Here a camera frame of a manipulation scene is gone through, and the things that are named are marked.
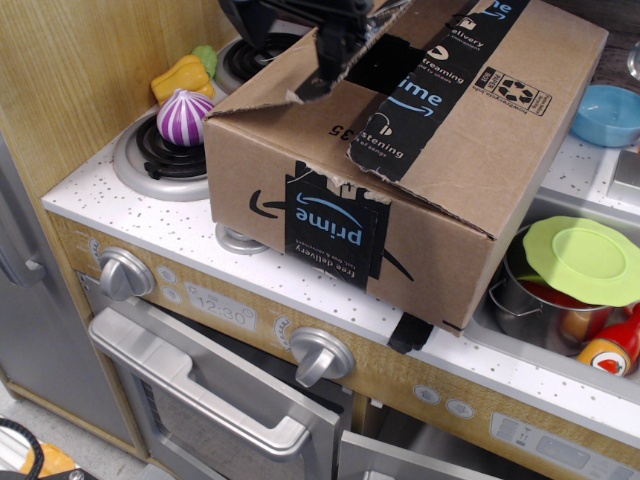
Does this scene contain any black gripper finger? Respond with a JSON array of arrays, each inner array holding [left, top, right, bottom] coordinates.
[[316, 17, 372, 87]]

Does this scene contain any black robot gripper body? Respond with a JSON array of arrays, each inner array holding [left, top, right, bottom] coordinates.
[[219, 0, 373, 46]]

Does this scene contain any brown cardboard prime box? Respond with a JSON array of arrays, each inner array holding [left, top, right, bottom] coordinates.
[[204, 1, 608, 333]]

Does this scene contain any rear left stove burner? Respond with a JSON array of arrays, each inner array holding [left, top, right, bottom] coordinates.
[[214, 32, 302, 94]]

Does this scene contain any stove burner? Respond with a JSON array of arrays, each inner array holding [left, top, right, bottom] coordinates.
[[113, 111, 209, 202], [214, 32, 302, 94]]

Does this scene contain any green toy vegetable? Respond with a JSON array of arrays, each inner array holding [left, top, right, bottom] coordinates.
[[192, 45, 218, 79]]

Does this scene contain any yellow toy bell pepper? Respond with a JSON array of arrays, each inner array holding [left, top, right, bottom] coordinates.
[[150, 54, 215, 105]]

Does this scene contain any purple white striped toy onion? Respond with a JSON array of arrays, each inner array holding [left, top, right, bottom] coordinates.
[[156, 89, 214, 147]]

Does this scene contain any front left stove burner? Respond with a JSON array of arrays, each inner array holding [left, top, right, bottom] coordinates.
[[113, 111, 209, 202]]

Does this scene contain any small silver burner under box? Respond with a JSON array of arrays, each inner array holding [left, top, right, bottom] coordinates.
[[215, 224, 269, 255]]

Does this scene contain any blue plastic bowl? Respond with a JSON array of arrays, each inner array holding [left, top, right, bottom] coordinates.
[[571, 85, 639, 147]]

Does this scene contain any left silver oven knob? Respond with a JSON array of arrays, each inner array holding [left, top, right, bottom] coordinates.
[[99, 247, 156, 302]]

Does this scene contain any silver oven knob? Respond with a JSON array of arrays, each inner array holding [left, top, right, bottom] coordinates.
[[99, 247, 156, 302], [290, 327, 356, 388]]

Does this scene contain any black tape strip on counter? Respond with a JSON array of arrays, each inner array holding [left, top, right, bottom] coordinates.
[[387, 313, 434, 354]]

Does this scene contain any right silver oven knob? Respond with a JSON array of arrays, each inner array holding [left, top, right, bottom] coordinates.
[[290, 327, 356, 388]]

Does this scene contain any green silicone lid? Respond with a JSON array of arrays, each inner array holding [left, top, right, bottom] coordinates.
[[522, 216, 639, 307]]

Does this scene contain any stainless steel pot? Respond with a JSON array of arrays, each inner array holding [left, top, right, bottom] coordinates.
[[488, 227, 613, 356]]

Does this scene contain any grey oven door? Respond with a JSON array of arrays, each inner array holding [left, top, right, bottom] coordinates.
[[88, 302, 350, 479]]

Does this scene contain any red yellow toy ketchup bottle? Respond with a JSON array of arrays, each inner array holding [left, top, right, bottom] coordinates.
[[576, 303, 639, 377]]

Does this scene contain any grey dishwasher door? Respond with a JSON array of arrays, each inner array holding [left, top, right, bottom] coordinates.
[[337, 432, 505, 479]]

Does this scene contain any grey toy fridge door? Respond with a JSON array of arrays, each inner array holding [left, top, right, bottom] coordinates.
[[1, 147, 133, 444]]

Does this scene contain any orange object on floor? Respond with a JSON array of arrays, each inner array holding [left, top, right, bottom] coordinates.
[[19, 443, 76, 477]]

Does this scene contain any silver oven door handle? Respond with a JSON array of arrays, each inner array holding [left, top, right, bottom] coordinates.
[[89, 308, 311, 462]]

